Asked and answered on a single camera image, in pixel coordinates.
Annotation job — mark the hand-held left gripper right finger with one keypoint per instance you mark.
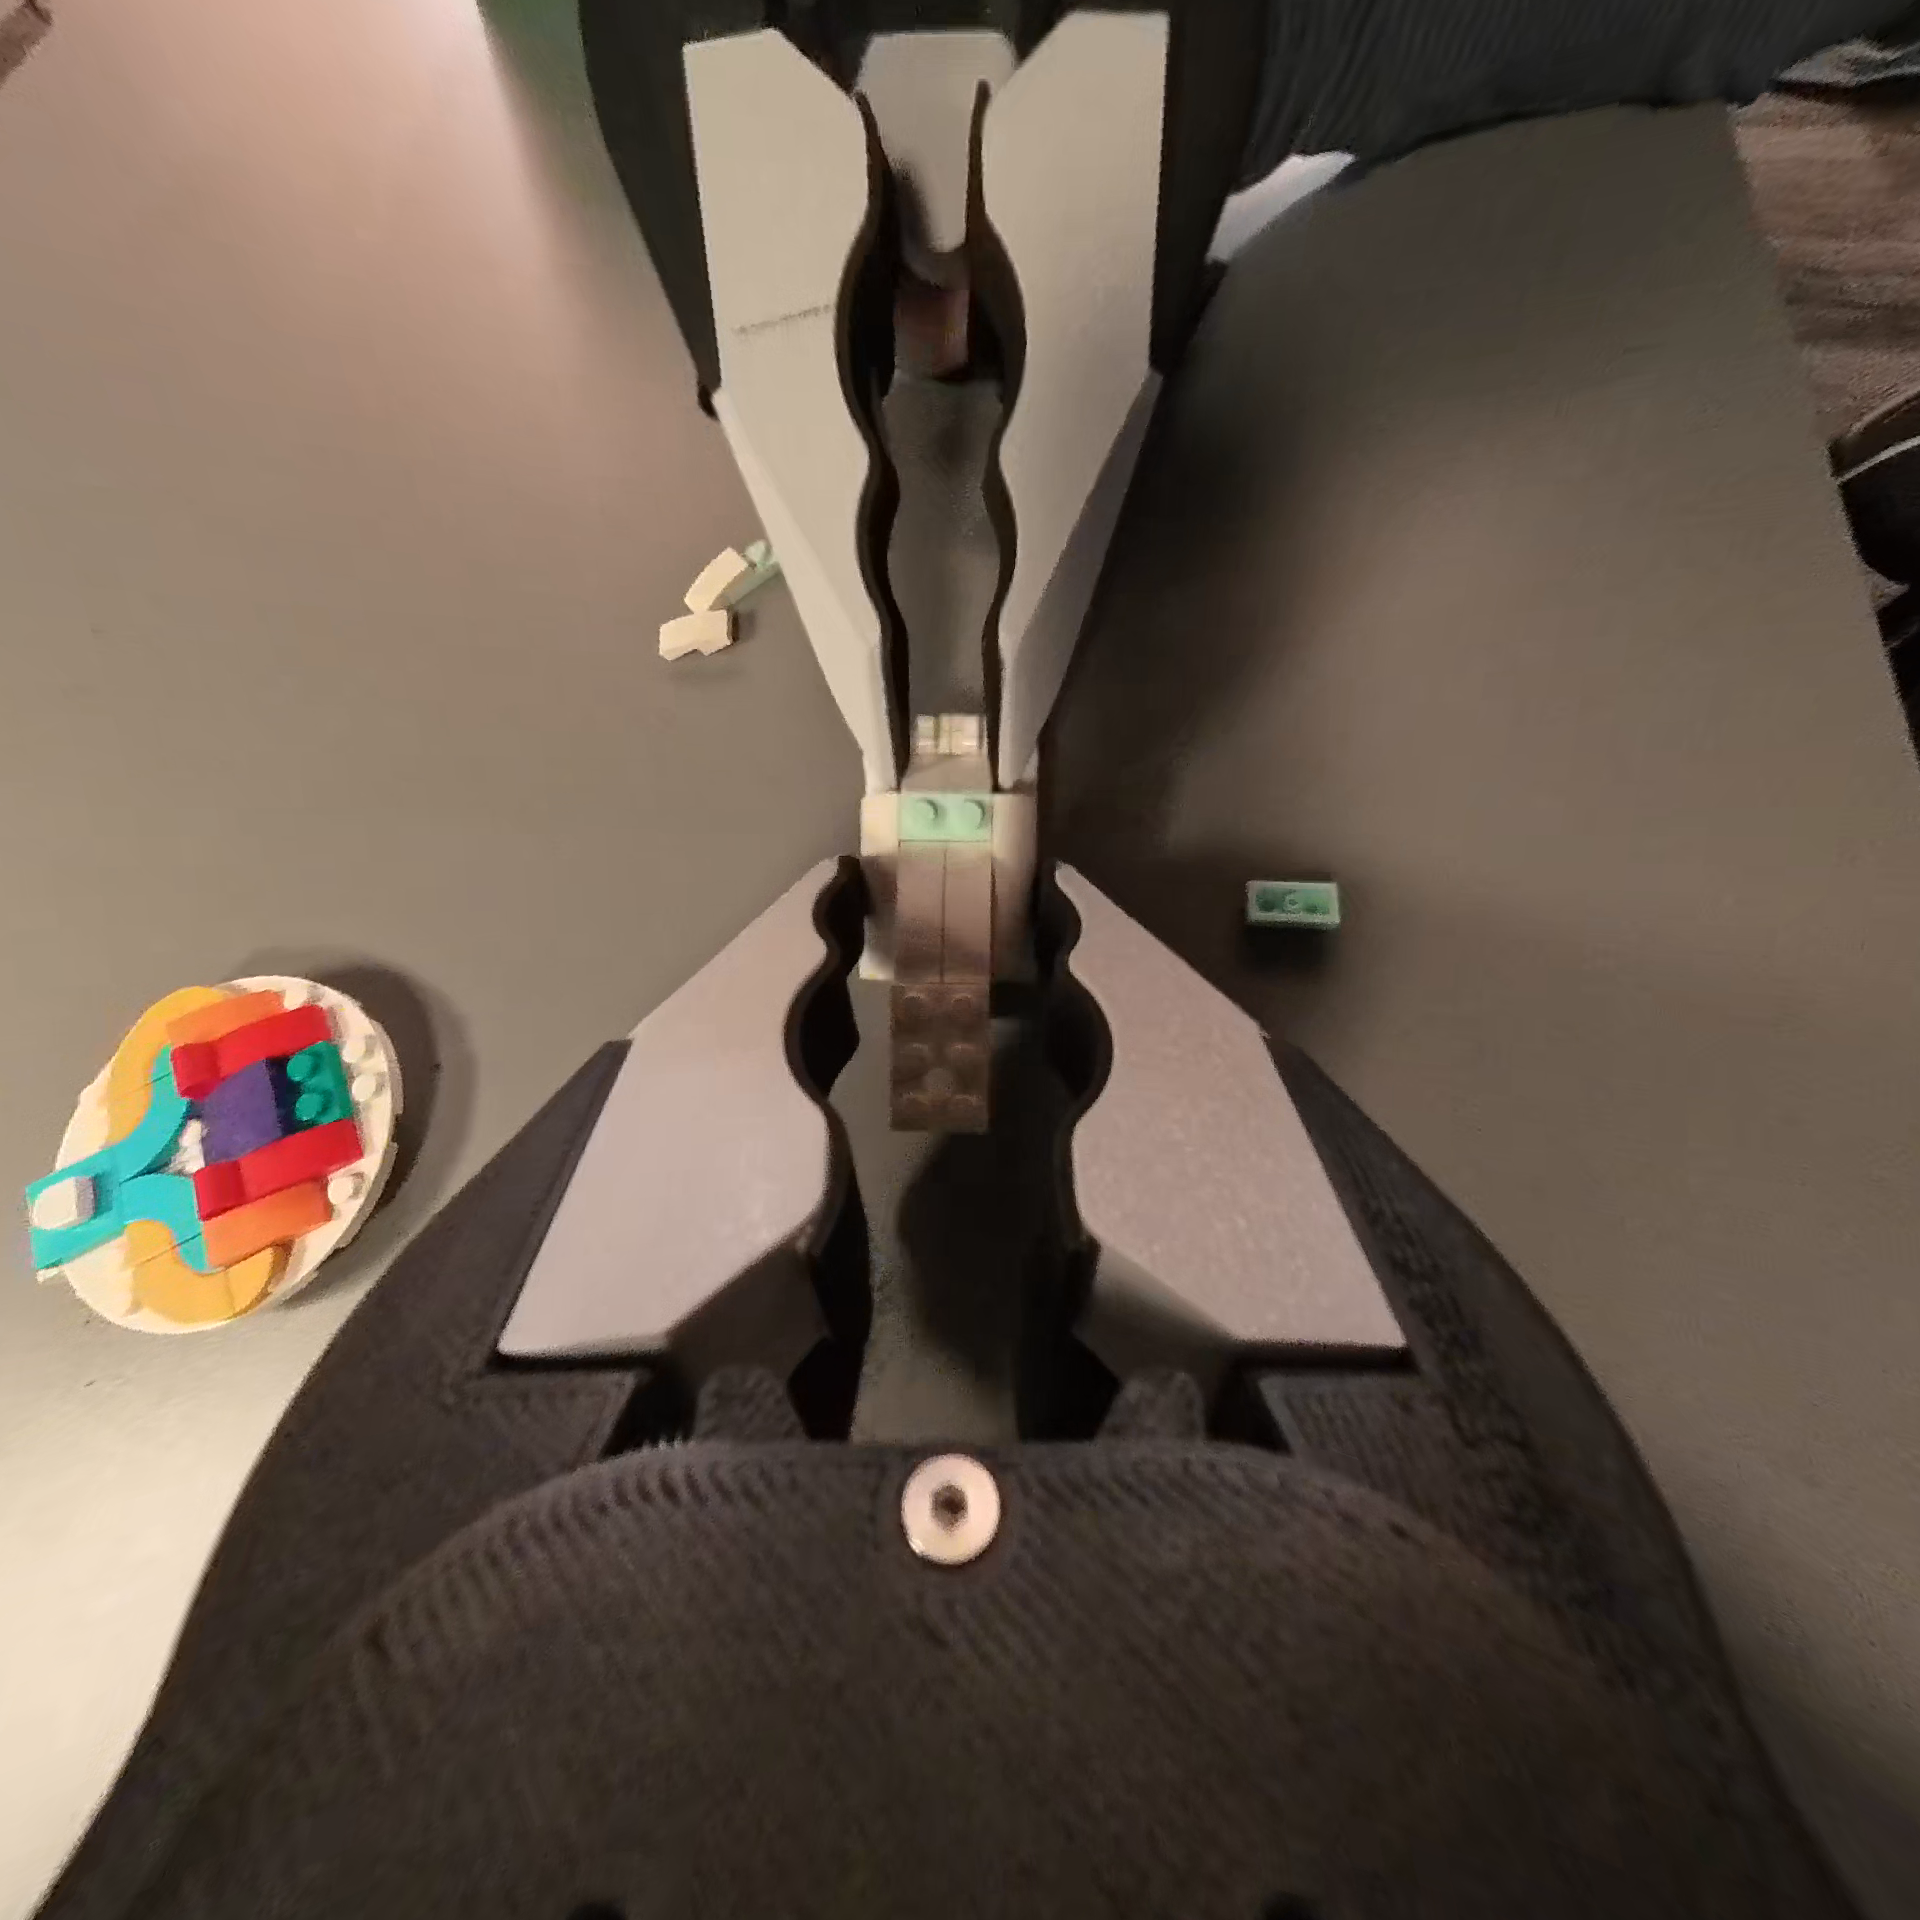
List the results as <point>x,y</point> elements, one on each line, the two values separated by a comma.
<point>1230,1200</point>

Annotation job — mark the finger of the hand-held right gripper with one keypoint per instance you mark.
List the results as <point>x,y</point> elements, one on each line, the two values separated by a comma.
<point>772,226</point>
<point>1089,226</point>

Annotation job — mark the mint green lego piece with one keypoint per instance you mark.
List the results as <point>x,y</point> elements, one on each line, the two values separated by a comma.
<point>1292,907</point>

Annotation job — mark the white lego build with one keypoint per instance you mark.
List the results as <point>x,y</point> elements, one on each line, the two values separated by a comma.
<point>944,931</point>

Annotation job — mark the round white rainbow lego plate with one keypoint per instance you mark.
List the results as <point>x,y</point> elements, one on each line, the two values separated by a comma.
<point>224,1156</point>

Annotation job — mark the person's right forearm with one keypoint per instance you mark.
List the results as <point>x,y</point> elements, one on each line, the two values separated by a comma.
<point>1499,60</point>

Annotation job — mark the person's right hand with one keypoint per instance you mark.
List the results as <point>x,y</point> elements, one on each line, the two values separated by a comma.
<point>933,316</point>

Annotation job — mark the small cream lego assembly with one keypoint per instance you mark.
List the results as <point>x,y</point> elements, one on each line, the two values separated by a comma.
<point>704,615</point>

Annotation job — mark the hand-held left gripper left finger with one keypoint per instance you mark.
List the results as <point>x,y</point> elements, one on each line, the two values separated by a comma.
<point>675,1200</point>

